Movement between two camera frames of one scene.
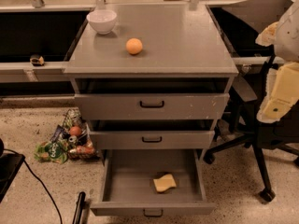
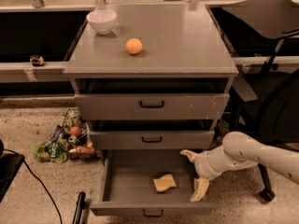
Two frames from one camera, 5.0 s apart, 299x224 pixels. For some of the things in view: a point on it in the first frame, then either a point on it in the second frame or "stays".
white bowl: x=102 y=21 stays
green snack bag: x=50 y=151 stays
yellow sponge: x=164 y=183 stays
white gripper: x=289 y=39 -> x=205 y=165
